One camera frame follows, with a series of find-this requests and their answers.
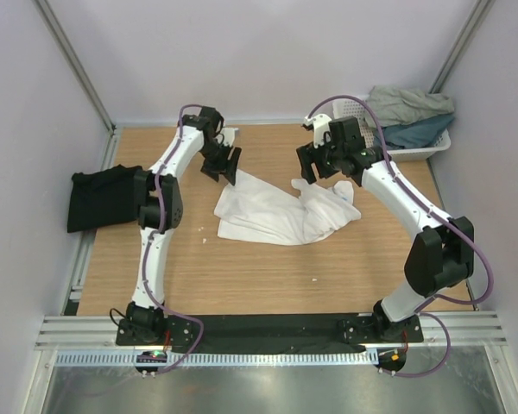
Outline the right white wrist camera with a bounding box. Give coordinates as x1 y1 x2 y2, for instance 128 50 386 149
302 114 332 148

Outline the slotted grey cable duct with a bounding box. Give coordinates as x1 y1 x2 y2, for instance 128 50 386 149
54 349 378 368

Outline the white plastic laundry basket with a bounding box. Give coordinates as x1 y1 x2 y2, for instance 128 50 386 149
332 99 451 162

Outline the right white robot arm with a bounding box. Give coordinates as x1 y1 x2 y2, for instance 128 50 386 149
296 115 474 342

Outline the grey t shirt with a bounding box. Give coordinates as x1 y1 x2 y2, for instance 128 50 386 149
366 85 455 128

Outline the right aluminium corner post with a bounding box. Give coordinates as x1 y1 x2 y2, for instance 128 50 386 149
429 0 496 93

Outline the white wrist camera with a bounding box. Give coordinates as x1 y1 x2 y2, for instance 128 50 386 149
216 127 239 147
302 114 332 148

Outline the black folded t shirt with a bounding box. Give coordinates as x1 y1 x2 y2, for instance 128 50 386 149
66 165 142 233

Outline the white t shirt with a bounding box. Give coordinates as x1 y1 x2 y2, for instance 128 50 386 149
214 170 362 246

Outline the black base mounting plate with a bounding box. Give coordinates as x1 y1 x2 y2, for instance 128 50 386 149
116 313 424 354

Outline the aluminium corner post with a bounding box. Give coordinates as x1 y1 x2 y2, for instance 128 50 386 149
33 0 116 135
429 0 496 93

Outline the aluminium front frame rail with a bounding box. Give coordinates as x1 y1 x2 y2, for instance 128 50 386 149
35 311 506 354

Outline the teal blue t shirt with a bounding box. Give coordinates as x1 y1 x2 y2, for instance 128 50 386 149
382 114 455 150

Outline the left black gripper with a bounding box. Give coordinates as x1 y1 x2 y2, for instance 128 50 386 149
199 141 241 185

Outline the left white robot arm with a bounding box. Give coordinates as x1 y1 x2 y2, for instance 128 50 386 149
116 104 242 346

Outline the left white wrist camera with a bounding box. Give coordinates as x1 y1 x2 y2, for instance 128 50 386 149
216 127 239 147

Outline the left aluminium corner post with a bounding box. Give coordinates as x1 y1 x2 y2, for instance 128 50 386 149
33 0 116 135

